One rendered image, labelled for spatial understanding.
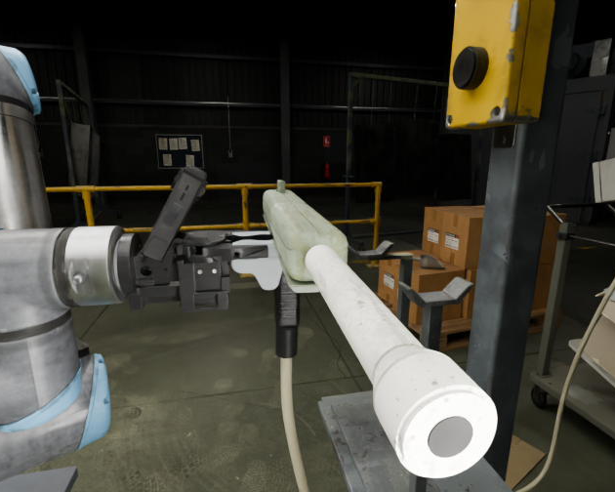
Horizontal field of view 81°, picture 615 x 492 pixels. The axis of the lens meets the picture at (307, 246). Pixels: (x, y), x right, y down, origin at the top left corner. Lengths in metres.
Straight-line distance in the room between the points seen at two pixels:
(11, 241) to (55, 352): 0.13
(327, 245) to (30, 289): 0.31
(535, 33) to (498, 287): 0.32
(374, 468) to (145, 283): 0.43
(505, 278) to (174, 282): 0.45
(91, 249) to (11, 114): 0.45
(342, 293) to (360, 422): 0.54
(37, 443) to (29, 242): 0.38
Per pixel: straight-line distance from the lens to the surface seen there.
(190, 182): 0.42
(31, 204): 0.79
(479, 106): 0.54
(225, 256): 0.41
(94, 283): 0.44
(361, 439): 0.68
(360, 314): 0.16
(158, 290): 0.46
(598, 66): 9.55
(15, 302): 0.48
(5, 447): 0.76
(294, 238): 0.27
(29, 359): 0.50
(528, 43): 0.53
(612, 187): 2.18
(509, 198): 0.57
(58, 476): 0.98
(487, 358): 0.64
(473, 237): 2.71
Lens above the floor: 1.25
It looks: 13 degrees down
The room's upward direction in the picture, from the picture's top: straight up
